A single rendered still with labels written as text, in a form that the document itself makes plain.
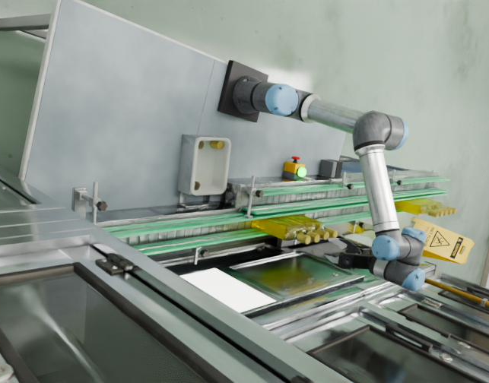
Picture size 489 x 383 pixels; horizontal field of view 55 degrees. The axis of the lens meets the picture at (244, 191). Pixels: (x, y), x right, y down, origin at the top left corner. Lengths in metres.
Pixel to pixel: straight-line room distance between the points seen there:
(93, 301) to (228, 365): 0.23
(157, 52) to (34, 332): 1.26
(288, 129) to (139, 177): 0.80
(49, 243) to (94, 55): 0.86
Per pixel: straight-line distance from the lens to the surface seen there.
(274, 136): 2.14
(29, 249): 0.87
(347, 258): 1.62
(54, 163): 1.59
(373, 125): 1.53
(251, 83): 1.89
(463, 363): 1.56
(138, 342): 0.60
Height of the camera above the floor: 2.21
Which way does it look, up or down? 45 degrees down
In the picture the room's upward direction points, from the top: 109 degrees clockwise
